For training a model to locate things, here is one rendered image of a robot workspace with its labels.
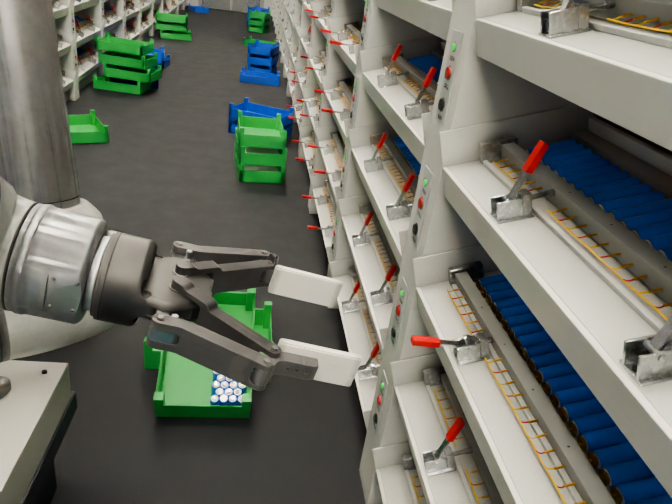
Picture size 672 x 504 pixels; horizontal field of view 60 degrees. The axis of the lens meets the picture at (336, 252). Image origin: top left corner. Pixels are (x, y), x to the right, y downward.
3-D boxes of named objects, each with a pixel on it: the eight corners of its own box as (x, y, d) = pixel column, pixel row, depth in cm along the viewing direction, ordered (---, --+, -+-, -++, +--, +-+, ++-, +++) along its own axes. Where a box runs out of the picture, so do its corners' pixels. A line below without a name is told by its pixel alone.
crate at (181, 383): (250, 418, 128) (252, 402, 122) (155, 416, 125) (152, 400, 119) (254, 305, 147) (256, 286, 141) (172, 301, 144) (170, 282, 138)
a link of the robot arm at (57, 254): (-2, 334, 45) (79, 350, 46) (10, 232, 41) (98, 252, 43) (37, 275, 53) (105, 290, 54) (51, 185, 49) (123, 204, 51)
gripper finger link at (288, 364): (257, 345, 46) (257, 369, 43) (317, 357, 47) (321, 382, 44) (252, 360, 46) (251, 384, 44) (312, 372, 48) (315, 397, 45)
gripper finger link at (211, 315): (181, 273, 49) (169, 277, 48) (287, 342, 45) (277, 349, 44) (171, 310, 51) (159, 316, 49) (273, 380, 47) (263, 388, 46)
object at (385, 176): (405, 280, 99) (395, 207, 93) (353, 164, 153) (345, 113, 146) (520, 256, 100) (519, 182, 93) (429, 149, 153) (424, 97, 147)
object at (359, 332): (370, 446, 116) (360, 395, 110) (335, 290, 170) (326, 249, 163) (468, 425, 117) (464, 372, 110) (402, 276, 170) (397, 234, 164)
